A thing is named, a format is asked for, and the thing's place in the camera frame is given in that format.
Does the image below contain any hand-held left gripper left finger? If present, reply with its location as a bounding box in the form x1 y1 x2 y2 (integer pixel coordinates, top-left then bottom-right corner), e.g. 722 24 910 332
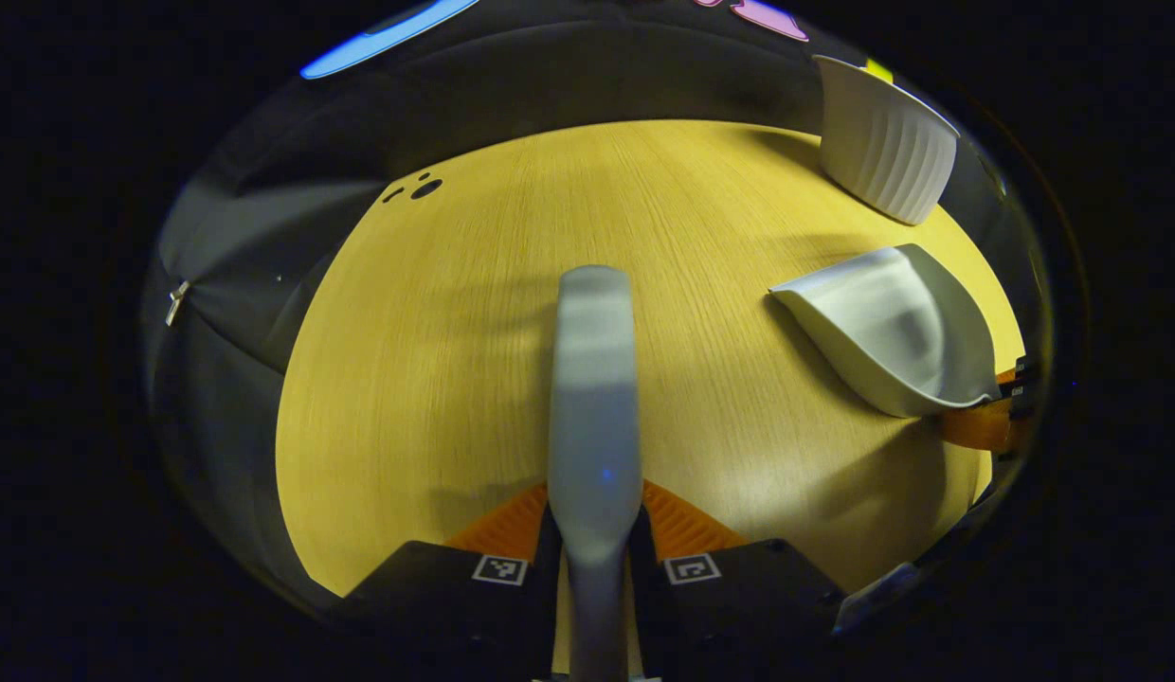
345 483 561 682

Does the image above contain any grey plastic dustpan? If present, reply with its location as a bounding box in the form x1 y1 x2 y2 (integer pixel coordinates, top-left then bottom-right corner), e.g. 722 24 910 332
768 243 1003 420

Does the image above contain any grey ribbed garbage bin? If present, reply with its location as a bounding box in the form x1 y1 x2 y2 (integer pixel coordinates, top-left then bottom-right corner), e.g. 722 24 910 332
815 54 960 226

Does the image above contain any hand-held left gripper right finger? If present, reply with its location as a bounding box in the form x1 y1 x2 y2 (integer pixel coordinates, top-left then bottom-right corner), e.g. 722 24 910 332
629 479 848 682

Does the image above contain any black backdrop cloth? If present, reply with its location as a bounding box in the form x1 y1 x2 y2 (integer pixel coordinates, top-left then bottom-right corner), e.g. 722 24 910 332
142 0 1053 607

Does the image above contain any small grey broom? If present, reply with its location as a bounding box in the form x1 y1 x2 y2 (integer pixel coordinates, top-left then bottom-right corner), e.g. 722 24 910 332
547 264 644 682

